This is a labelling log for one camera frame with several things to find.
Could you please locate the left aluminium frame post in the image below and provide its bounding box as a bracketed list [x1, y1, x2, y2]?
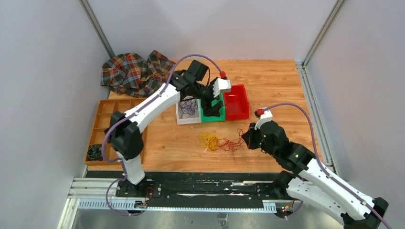
[78, 0, 115, 58]

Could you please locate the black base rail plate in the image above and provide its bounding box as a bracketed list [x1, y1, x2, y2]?
[112, 171, 304, 211]

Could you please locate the green plastic bin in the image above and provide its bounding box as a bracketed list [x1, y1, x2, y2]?
[199, 93, 225, 123]

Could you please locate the plaid cloth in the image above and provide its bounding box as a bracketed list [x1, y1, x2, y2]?
[100, 50, 175, 98]

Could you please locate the right aluminium table rail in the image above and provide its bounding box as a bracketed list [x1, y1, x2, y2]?
[295, 61, 339, 175]

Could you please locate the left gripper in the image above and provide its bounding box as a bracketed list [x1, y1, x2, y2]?
[193, 78, 224, 117]

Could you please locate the dark purple thin cable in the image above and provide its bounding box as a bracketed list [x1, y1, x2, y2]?
[178, 98, 199, 119]

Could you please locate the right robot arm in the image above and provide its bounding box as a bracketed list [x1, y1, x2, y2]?
[242, 121, 389, 229]

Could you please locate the coiled cable bundle front left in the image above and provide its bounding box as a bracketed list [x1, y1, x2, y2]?
[86, 144, 105, 161]

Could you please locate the right aluminium frame post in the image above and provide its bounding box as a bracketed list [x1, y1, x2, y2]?
[301, 0, 346, 68]

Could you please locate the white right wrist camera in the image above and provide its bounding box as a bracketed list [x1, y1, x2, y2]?
[254, 107, 273, 130]

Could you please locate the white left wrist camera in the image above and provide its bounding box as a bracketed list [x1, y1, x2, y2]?
[213, 78, 232, 98]

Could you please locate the aluminium frame post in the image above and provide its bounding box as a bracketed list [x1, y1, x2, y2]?
[301, 0, 346, 68]
[78, 0, 115, 58]

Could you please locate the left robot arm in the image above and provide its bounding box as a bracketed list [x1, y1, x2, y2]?
[102, 60, 231, 197]

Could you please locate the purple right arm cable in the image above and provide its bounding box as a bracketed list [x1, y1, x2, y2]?
[256, 103, 393, 229]

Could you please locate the white plastic bin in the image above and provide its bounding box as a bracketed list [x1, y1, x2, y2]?
[176, 96, 201, 125]

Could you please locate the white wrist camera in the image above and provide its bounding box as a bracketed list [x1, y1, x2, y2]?
[254, 107, 273, 130]
[213, 78, 232, 98]

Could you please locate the yellow thin cable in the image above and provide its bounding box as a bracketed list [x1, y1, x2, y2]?
[198, 133, 220, 152]

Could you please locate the red plastic bin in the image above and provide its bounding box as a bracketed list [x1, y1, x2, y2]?
[222, 84, 250, 121]

